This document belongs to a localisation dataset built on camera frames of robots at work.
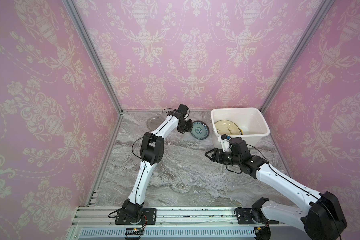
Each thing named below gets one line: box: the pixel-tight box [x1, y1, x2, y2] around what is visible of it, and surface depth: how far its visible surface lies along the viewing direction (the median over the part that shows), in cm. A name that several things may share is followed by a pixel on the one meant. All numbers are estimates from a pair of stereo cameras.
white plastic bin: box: [212, 107, 271, 149], surface depth 100 cm
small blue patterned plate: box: [190, 120, 210, 140], surface depth 109 cm
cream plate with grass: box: [214, 119, 243, 135], surface depth 105 cm
